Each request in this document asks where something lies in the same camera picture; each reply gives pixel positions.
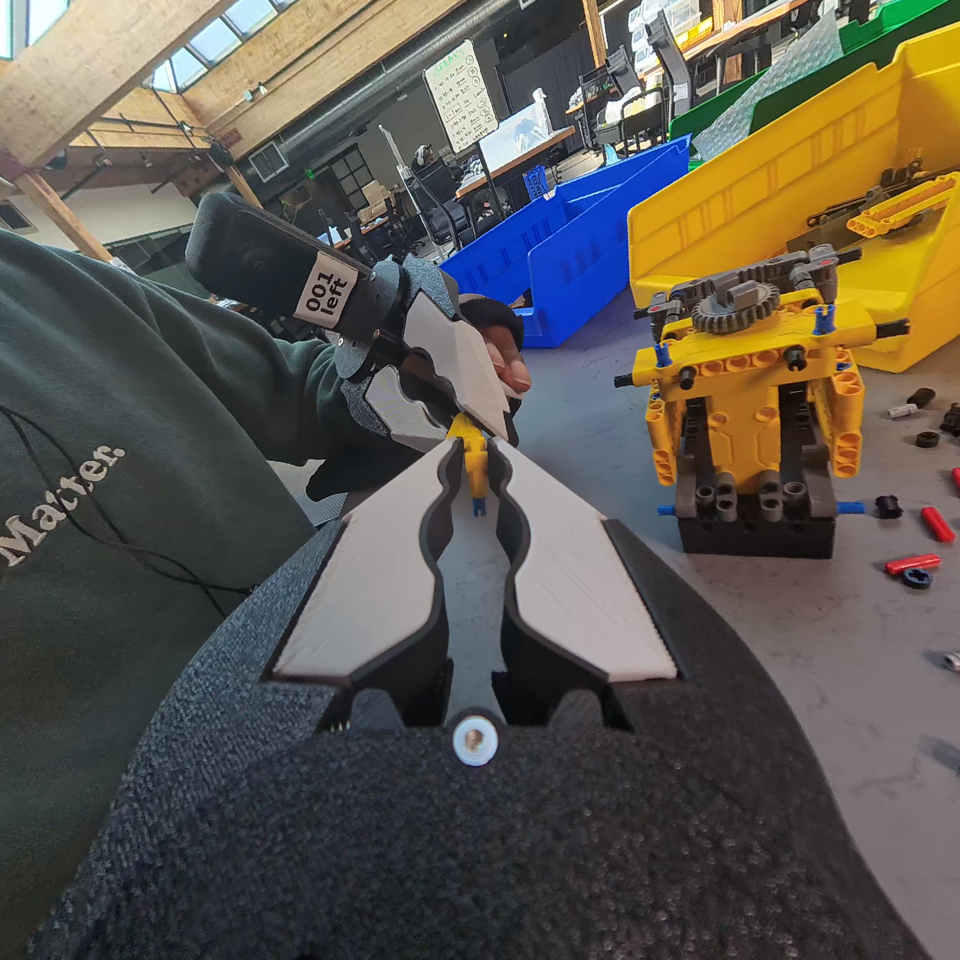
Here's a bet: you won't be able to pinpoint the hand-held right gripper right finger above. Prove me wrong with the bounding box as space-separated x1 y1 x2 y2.
489 437 681 684

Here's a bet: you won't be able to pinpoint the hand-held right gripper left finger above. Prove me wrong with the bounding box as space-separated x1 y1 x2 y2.
270 437 462 685

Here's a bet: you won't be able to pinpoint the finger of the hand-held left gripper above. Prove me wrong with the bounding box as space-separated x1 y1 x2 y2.
362 366 453 453
403 291 520 442

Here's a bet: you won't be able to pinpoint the small yellow lego connector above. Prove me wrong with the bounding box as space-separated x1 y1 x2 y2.
460 435 493 501

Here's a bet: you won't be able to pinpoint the person's left forearm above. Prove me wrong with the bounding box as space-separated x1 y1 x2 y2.
255 322 451 496

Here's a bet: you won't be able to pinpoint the yellow lego vehicle model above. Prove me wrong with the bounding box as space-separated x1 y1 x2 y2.
615 243 912 560

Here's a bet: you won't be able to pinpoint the pile of loose lego pieces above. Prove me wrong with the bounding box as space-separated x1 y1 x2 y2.
885 386 960 496

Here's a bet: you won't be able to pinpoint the heap of assorted lego parts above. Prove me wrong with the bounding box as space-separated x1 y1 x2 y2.
787 146 960 252

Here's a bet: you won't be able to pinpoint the person's left hand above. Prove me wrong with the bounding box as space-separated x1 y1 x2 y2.
476 322 534 396

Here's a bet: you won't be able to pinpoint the black office chair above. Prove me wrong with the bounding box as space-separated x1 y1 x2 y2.
405 161 470 252
645 7 695 132

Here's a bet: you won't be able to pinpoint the blue plastic bin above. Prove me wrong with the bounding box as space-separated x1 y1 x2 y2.
438 135 693 350

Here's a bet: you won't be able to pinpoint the wooden desk clear plastic cover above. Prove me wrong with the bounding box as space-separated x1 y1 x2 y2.
456 123 577 219

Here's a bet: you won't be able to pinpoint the whiteboard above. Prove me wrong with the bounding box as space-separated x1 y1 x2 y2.
422 39 501 155

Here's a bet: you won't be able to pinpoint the person's green sweatshirt torso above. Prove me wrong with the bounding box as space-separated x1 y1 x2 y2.
0 228 324 960

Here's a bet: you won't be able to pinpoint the black cart white bags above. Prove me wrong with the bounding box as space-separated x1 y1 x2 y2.
592 86 669 151

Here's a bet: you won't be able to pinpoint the yellow plastic bin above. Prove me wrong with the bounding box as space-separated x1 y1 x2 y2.
628 22 960 375

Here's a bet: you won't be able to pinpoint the bubble wrap sheet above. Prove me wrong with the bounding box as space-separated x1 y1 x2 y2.
690 11 845 162

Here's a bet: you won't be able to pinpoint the green plastic bin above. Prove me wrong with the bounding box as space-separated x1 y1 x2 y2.
669 0 960 144

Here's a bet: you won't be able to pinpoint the black wired earbuds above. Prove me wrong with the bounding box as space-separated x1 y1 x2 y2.
0 407 252 603

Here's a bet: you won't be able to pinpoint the wooden support post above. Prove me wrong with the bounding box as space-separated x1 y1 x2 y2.
581 0 609 69

